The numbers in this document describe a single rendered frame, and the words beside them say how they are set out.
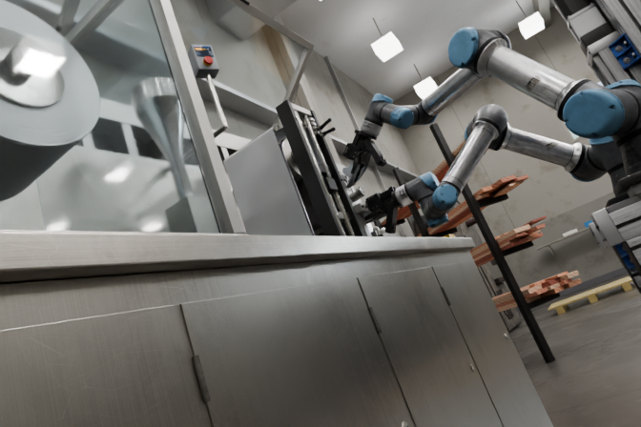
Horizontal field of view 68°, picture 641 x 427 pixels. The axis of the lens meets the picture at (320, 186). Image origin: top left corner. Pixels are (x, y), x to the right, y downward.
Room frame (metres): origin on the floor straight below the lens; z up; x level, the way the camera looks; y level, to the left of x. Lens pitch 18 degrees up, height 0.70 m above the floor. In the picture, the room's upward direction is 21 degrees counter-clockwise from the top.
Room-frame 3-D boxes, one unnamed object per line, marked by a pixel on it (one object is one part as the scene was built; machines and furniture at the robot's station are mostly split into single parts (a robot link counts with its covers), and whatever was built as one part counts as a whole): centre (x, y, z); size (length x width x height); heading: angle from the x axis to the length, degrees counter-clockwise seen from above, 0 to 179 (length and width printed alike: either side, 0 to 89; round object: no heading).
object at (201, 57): (1.29, 0.20, 1.66); 0.07 x 0.07 x 0.10; 37
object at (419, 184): (1.70, -0.35, 1.11); 0.11 x 0.08 x 0.09; 63
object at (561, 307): (7.77, -3.22, 0.06); 1.27 x 0.88 x 0.12; 68
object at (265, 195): (1.54, 0.21, 1.17); 0.34 x 0.05 x 0.54; 63
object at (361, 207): (1.72, -0.10, 1.05); 0.06 x 0.05 x 0.31; 63
